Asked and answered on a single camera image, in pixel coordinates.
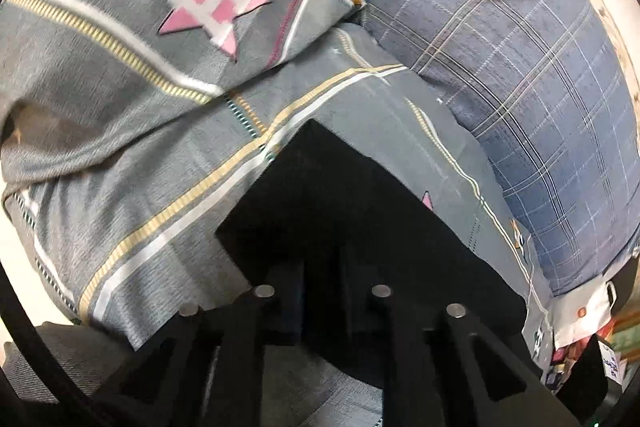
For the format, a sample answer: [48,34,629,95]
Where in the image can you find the black pants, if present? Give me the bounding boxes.
[216,120,529,387]

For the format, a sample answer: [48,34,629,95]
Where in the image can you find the blue plaid quilt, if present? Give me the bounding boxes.
[363,0,639,295]

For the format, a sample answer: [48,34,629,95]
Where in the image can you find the red plastic bag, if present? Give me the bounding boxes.
[563,337,590,361]

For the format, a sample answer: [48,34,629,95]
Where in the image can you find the white Xiaomi paper bag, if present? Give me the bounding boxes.
[552,275,617,348]

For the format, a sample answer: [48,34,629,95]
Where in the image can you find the grey star-print bed sheet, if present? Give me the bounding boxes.
[0,20,557,427]

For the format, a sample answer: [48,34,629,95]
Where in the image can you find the grey star-print pillow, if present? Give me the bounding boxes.
[1,0,350,186]

